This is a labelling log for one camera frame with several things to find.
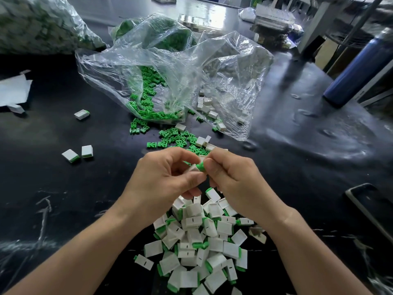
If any person's right hand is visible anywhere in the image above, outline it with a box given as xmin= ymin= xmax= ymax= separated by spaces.
xmin=203 ymin=148 xmax=296 ymax=228

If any person's left hand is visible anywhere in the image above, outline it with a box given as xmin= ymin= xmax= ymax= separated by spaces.
xmin=117 ymin=147 xmax=208 ymax=228

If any pile of assembled white-green pieces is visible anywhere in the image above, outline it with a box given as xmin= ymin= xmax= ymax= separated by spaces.
xmin=143 ymin=187 xmax=255 ymax=295

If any pile of green clips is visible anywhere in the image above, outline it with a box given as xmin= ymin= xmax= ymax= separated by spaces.
xmin=128 ymin=66 xmax=228 ymax=171

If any person's left forearm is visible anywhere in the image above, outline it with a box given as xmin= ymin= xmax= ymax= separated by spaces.
xmin=6 ymin=206 xmax=148 ymax=295

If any person's right forearm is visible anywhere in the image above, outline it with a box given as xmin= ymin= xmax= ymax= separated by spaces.
xmin=267 ymin=209 xmax=372 ymax=295

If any empty white shell right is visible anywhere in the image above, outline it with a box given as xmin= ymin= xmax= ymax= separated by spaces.
xmin=248 ymin=226 xmax=268 ymax=245

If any clear plastic bag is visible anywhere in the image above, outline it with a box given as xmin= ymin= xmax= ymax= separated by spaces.
xmin=75 ymin=12 xmax=275 ymax=142

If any black smartphone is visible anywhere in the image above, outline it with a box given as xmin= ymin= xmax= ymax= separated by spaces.
xmin=345 ymin=183 xmax=393 ymax=243

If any brown cardboard box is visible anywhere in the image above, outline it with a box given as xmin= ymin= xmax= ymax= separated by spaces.
xmin=314 ymin=39 xmax=343 ymax=71

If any plastic bag full of green pieces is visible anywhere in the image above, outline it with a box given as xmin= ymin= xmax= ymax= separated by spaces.
xmin=109 ymin=14 xmax=197 ymax=52

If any grey machine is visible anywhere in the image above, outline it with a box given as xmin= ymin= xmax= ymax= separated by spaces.
xmin=251 ymin=2 xmax=305 ymax=50

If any blue cylinder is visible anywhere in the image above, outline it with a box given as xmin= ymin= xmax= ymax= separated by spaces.
xmin=323 ymin=27 xmax=393 ymax=108

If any white component box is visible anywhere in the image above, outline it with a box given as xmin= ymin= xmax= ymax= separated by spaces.
xmin=178 ymin=14 xmax=219 ymax=30

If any white paper sheet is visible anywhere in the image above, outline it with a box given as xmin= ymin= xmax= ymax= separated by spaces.
xmin=0 ymin=73 xmax=33 ymax=108

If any large bag of assembled pieces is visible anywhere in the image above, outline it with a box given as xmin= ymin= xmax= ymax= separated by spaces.
xmin=0 ymin=0 xmax=108 ymax=56

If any white metal frame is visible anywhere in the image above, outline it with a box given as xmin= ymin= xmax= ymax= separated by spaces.
xmin=298 ymin=0 xmax=393 ymax=70

